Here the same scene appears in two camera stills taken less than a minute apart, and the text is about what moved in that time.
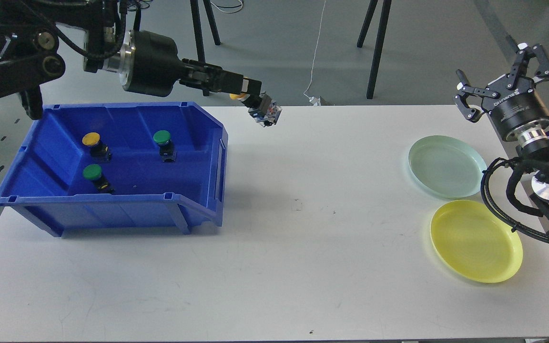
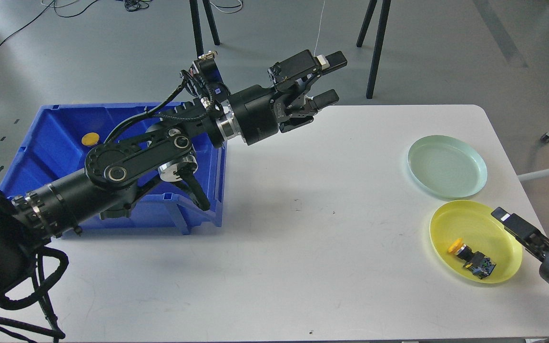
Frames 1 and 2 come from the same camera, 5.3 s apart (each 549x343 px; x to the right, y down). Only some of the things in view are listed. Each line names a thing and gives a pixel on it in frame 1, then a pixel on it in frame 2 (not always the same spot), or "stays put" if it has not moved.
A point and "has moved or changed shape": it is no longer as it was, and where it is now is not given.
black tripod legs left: (198, 32) stays put
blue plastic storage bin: (46, 181) stays put
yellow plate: (475, 242) stays put
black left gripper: (149, 64) -> (259, 110)
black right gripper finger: (464, 90) -> (532, 238)
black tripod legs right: (384, 16) stays put
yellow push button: (264, 109) has moved or changed shape
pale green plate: (446, 166) stays put
